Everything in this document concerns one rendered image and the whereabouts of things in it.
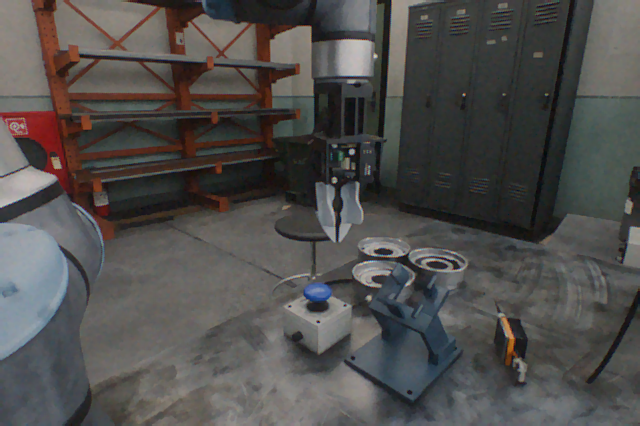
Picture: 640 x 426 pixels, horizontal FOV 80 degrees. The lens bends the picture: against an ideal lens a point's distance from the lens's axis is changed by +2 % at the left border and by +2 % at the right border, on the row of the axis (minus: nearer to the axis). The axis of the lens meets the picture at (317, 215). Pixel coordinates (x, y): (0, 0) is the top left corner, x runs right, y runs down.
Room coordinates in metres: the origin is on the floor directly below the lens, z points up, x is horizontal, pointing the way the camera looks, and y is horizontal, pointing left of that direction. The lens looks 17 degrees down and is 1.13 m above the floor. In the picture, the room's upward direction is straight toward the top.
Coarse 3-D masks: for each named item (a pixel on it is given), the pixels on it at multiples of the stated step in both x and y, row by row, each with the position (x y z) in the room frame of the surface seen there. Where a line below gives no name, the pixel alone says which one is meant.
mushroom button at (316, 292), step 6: (306, 288) 0.48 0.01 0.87; (312, 288) 0.48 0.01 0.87; (318, 288) 0.48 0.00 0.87; (324, 288) 0.48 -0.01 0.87; (330, 288) 0.48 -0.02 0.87; (306, 294) 0.47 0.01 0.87; (312, 294) 0.46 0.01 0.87; (318, 294) 0.46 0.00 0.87; (324, 294) 0.46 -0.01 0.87; (330, 294) 0.47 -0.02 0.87; (312, 300) 0.46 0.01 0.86; (318, 300) 0.46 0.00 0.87
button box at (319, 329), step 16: (288, 304) 0.48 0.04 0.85; (304, 304) 0.48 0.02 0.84; (336, 304) 0.48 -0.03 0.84; (288, 320) 0.47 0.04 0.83; (304, 320) 0.45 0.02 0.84; (320, 320) 0.44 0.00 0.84; (336, 320) 0.46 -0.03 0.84; (288, 336) 0.47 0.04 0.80; (304, 336) 0.45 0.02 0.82; (320, 336) 0.43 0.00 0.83; (336, 336) 0.46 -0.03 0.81; (320, 352) 0.43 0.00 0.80
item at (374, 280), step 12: (360, 264) 0.63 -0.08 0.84; (372, 264) 0.64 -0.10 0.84; (384, 264) 0.64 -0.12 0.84; (360, 276) 0.61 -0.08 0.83; (372, 276) 0.60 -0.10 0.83; (384, 276) 0.61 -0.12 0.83; (360, 288) 0.56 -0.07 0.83; (372, 288) 0.55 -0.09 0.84; (408, 288) 0.55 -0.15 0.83; (360, 300) 0.57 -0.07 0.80; (372, 300) 0.55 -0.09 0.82; (396, 300) 0.54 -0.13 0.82; (408, 300) 0.57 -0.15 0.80
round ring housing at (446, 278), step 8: (424, 248) 0.70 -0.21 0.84; (432, 248) 0.70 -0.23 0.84; (416, 256) 0.69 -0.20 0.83; (440, 256) 0.69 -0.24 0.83; (448, 256) 0.69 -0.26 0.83; (456, 256) 0.68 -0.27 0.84; (408, 264) 0.66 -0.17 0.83; (416, 264) 0.63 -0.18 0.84; (424, 264) 0.65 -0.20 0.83; (432, 264) 0.67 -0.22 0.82; (440, 264) 0.67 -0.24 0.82; (448, 264) 0.65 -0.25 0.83; (464, 264) 0.65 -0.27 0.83; (416, 272) 0.63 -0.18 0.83; (424, 272) 0.61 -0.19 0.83; (432, 272) 0.61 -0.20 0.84; (440, 272) 0.60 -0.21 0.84; (448, 272) 0.60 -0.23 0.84; (456, 272) 0.60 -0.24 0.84; (464, 272) 0.62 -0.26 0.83; (416, 280) 0.63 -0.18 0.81; (424, 280) 0.61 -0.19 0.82; (440, 280) 0.60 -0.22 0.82; (448, 280) 0.60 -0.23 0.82; (456, 280) 0.60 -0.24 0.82; (448, 288) 0.61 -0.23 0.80
